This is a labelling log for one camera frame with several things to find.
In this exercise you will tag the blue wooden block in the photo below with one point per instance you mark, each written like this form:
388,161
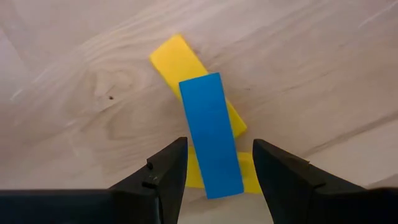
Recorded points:
211,133

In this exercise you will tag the yellow wooden block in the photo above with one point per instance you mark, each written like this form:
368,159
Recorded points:
248,174
175,62

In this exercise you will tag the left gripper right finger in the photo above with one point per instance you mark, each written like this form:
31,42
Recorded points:
298,193

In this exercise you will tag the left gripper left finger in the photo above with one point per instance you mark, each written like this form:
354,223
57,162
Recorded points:
149,196

